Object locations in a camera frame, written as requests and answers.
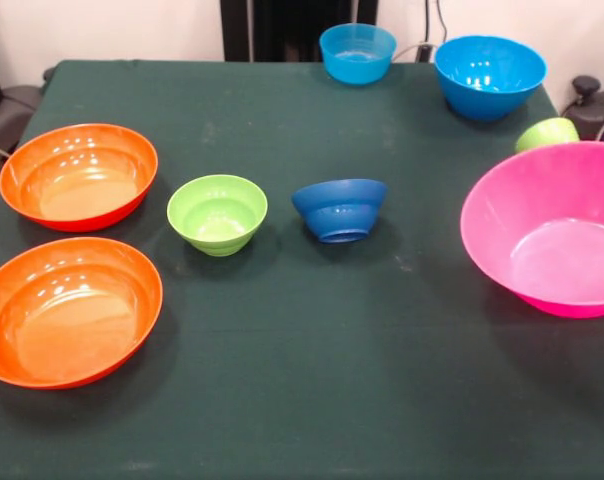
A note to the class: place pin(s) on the dark blue bowl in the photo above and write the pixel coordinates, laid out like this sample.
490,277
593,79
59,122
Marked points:
339,220

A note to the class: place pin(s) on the small light blue bowl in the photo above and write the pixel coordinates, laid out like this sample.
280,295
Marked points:
357,67

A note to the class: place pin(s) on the large light blue bowl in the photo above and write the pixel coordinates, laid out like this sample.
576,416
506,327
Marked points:
487,105

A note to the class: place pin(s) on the large pink bowl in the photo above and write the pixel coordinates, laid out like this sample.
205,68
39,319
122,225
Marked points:
532,200

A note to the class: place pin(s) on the green cup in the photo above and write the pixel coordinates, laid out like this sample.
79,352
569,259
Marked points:
547,135

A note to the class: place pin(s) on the dark green tablecloth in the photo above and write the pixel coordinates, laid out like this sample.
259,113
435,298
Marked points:
302,325

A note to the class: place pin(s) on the green bowl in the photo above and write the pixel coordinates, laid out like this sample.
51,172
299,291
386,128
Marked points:
214,235

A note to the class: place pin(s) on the large orange bowl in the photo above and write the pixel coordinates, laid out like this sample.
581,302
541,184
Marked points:
57,325
77,200

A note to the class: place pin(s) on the dark grey floor base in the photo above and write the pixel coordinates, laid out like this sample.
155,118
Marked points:
12,110
592,107

